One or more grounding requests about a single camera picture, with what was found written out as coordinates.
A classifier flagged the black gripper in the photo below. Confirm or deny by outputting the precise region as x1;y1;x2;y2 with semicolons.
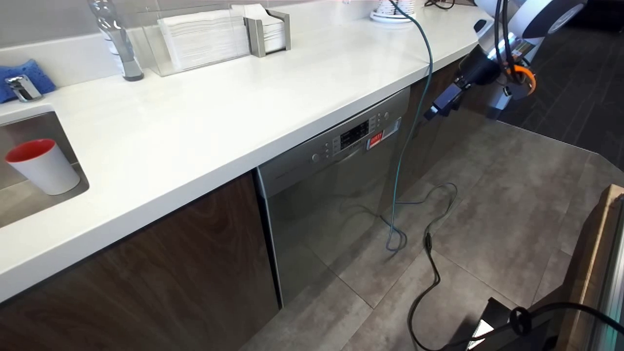
425;47;503;123

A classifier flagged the white table leg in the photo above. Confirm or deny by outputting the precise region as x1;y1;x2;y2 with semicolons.
486;84;523;121

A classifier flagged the white round appliance base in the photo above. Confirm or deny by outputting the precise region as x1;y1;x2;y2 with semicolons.
369;0;419;25

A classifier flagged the stainless steel dishwasher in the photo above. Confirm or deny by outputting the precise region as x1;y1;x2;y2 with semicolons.
255;86;415;310

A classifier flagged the metal napkin holder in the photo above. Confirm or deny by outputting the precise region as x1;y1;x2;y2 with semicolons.
242;4;292;61

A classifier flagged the wood edged robot cart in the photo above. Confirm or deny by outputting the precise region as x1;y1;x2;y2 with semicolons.
554;183;624;351

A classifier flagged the black box white label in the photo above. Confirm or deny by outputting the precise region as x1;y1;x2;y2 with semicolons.
452;296;562;351

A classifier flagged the white paper towel stack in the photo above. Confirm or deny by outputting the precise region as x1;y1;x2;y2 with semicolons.
144;8;250;78

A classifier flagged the chrome faucet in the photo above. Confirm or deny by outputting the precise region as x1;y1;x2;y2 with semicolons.
88;0;146;84

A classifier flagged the dark wood sink cabinet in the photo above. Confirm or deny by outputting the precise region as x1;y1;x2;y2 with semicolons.
0;170;283;351

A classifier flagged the blue sponge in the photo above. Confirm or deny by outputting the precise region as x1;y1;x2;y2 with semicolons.
0;59;58;105

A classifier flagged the white cup red inside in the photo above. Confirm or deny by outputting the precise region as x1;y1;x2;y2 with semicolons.
4;137;82;197

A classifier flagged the undermount kitchen sink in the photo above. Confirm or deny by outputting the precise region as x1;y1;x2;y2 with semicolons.
0;109;92;230

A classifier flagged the black power cable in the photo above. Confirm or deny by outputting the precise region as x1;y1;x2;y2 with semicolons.
361;0;460;257

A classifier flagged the black orange wrist camera mount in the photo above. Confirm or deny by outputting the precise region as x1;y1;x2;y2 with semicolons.
507;62;540;101

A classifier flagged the black floor cable with plug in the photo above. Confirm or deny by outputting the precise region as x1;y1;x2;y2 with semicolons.
406;230;447;351

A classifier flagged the thin black knotted cable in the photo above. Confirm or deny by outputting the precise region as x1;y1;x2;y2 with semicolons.
441;300;624;351

